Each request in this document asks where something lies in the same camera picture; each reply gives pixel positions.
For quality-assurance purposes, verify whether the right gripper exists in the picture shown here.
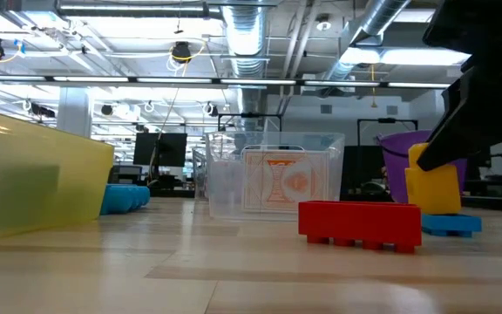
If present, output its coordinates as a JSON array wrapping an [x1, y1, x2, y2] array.
[[416, 0, 502, 172]]

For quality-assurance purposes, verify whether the small yellow brick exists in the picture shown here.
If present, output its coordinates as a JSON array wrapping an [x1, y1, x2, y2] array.
[[404, 142, 462, 215]]

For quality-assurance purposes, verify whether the small blue brick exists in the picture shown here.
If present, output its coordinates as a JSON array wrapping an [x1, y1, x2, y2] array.
[[420, 212, 483, 239]]

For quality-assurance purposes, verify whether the red brick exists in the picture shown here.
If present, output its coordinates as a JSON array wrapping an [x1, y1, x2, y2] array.
[[297, 200, 423, 255]]

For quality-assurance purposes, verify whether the large blue toy block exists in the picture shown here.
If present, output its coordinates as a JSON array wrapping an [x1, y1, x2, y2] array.
[[99, 183, 152, 215]]

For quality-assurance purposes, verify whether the black background equipment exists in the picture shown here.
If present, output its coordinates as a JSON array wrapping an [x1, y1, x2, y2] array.
[[462, 147, 502, 200]]

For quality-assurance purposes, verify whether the purple plastic bucket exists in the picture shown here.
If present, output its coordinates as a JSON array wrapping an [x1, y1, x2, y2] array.
[[376, 129, 468, 204]]

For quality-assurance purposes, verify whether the black computer monitor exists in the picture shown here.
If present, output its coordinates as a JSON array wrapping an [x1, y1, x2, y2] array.
[[132, 133, 188, 167], [341, 146, 387, 197]]

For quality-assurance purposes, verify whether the person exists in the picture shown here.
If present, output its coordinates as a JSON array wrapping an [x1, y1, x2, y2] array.
[[358, 165, 390, 195]]

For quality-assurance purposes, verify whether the small clear plastic container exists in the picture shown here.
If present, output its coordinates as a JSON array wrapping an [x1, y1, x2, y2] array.
[[206, 130, 346, 222]]

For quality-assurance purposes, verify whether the clear plastic bin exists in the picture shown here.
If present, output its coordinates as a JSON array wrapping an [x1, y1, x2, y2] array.
[[192, 146, 211, 202]]

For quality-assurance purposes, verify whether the long light bar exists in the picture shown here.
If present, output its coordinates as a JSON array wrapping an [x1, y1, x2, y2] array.
[[0, 74, 452, 89]]

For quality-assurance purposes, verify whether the silver ceiling pipe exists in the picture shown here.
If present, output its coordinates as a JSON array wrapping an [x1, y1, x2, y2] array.
[[54, 0, 224, 19]]

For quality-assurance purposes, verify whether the white column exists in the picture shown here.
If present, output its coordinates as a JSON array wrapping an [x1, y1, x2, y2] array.
[[57, 86, 93, 136]]

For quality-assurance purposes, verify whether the yellow translucent bin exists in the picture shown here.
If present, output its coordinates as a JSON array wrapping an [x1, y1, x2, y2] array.
[[0, 106, 115, 243]]

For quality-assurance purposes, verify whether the yellow hanging cord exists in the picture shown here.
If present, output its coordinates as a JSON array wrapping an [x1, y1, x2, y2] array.
[[370, 64, 378, 109]]

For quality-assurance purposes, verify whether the silver air duct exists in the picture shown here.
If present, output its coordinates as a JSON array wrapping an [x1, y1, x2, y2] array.
[[320, 0, 411, 82], [220, 0, 274, 132]]

